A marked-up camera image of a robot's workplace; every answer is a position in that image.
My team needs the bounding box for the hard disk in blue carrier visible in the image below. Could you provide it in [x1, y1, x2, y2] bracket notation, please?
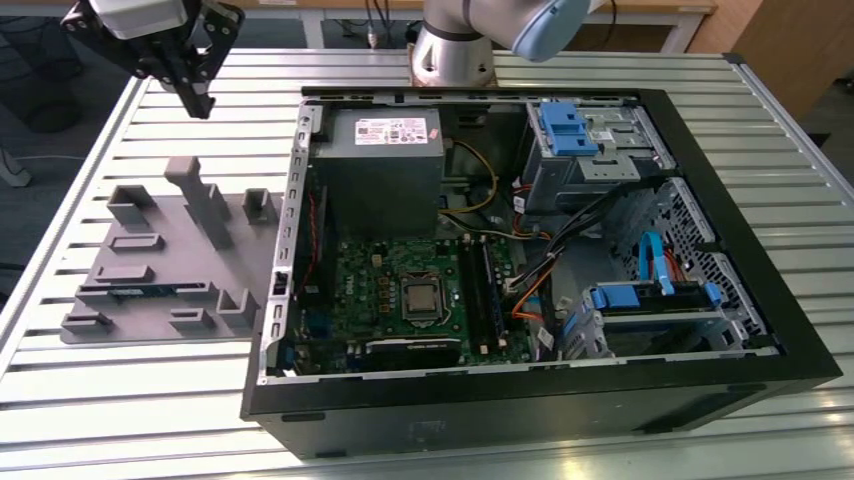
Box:
[590, 282, 721, 314]

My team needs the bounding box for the CPU socket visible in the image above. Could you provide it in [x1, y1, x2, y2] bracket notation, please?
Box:
[395, 269, 453, 330]

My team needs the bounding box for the metal disk bay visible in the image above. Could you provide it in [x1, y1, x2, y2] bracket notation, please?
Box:
[579, 279, 755, 359]

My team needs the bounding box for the blue optical drive latch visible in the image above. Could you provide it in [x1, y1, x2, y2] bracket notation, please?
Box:
[541, 102, 599, 157]

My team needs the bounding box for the blue flat wire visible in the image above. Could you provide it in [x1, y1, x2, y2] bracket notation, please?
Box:
[638, 232, 675, 296]

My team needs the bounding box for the silver CPU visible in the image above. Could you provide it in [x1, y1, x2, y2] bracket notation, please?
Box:
[402, 285, 446, 314]

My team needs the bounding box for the black mesh trash bin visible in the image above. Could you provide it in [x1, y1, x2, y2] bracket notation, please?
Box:
[0, 17, 87, 134]

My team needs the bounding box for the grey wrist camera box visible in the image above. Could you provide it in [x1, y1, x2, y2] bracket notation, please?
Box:
[90, 0, 192, 41]

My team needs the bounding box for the black open PC case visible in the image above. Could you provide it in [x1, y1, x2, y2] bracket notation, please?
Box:
[239, 85, 844, 460]

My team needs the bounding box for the yellow wire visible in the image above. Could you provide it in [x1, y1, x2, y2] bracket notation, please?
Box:
[439, 141, 499, 216]

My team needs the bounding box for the grey power supply unit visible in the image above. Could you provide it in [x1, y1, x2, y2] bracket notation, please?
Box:
[312, 107, 447, 241]

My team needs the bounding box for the metal optical drive cage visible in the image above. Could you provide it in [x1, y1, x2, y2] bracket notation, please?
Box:
[523, 99, 675, 214]

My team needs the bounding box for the wooden cabinet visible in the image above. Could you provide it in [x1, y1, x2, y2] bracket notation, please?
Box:
[693, 0, 854, 121]

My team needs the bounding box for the black cable bundle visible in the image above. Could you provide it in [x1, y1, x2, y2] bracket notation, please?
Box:
[513, 178, 663, 296]

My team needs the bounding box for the white stand foot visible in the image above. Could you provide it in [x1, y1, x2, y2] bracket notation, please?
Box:
[0, 144, 34, 189]

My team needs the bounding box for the green motherboard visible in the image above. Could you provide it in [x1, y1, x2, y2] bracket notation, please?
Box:
[292, 237, 535, 374]

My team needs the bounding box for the grey parts rack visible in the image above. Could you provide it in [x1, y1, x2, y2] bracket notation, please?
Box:
[59, 155, 286, 345]

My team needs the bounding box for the black graphics card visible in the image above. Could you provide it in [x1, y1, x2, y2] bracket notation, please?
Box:
[363, 337, 463, 372]

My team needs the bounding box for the orange wire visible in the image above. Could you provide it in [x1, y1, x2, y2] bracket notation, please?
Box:
[511, 283, 555, 321]

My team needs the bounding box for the black RAM slot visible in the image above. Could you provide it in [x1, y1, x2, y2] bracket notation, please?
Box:
[462, 237, 487, 353]

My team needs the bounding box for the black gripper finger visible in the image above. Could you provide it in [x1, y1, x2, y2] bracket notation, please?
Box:
[178, 3, 247, 121]
[58, 0, 203, 120]

